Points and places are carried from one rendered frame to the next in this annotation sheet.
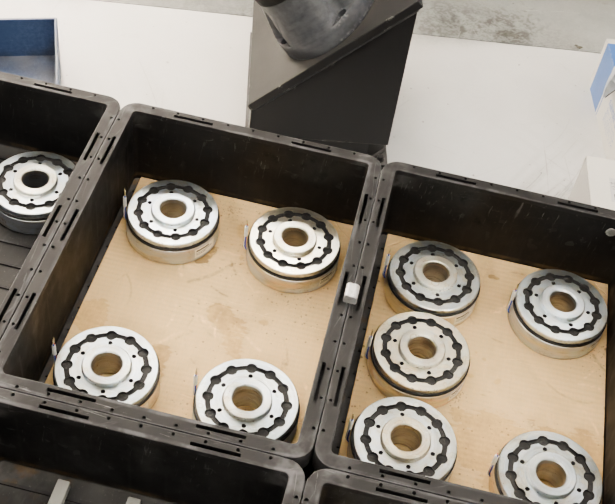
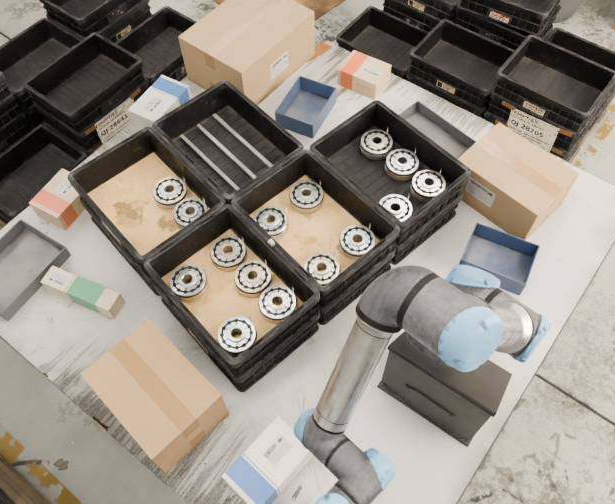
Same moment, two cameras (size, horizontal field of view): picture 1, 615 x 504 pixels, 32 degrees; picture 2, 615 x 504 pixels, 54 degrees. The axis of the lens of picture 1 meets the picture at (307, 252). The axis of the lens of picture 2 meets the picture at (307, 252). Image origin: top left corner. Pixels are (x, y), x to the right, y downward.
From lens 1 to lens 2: 1.61 m
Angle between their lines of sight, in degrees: 67
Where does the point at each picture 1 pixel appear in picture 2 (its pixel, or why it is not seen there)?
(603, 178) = (295, 443)
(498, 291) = (262, 330)
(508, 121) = not seen: hidden behind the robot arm
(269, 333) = (295, 248)
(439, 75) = (430, 464)
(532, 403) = (216, 305)
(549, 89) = not seen: outside the picture
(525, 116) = not seen: hidden behind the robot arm
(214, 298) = (319, 241)
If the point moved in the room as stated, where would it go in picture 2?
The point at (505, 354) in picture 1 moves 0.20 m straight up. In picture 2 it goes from (238, 312) to (229, 277)
